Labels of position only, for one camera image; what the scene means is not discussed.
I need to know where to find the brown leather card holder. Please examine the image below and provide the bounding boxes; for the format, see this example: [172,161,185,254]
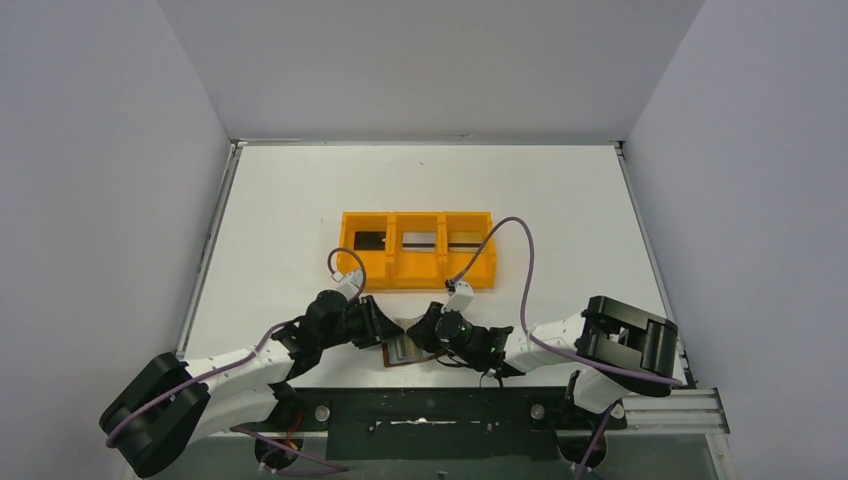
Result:
[381,335,439,368]

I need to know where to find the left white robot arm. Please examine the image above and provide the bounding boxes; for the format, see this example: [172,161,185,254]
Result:
[99,290,405,478]

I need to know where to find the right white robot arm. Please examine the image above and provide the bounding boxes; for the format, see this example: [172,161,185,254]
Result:
[406,296,684,414]

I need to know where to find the black VIP card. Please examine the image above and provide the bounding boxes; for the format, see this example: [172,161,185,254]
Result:
[352,231,387,251]

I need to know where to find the white magnetic stripe card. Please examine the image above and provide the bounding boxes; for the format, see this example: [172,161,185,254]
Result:
[401,231,438,252]

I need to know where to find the middle yellow bin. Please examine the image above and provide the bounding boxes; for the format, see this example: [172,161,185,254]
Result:
[390,212,444,290]

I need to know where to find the right yellow bin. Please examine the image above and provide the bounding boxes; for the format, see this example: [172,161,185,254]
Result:
[443,211,497,290]

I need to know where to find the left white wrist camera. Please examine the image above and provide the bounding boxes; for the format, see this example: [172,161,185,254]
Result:
[331,268,367,303]

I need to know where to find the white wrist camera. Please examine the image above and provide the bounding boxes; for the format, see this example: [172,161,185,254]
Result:
[331,268,367,303]
[442,280,475,313]

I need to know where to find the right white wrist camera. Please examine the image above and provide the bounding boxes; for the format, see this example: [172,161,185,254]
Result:
[442,280,475,313]

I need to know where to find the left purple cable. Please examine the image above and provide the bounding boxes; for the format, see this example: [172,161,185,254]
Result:
[104,247,368,450]

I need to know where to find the purple cable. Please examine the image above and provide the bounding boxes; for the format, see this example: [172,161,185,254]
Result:
[449,216,684,387]
[104,247,368,450]

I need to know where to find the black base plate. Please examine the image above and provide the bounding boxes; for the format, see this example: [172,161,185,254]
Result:
[256,387,627,467]

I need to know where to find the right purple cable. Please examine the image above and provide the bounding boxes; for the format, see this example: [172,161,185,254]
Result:
[449,216,684,387]

